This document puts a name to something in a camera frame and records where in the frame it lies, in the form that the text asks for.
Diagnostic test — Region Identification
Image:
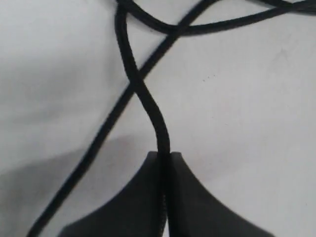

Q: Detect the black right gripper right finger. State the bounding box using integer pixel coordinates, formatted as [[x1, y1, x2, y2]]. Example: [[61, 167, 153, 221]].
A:
[[166, 152, 272, 237]]

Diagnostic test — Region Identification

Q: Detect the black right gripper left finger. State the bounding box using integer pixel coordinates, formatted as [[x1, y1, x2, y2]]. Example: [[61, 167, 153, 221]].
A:
[[59, 152, 164, 237]]

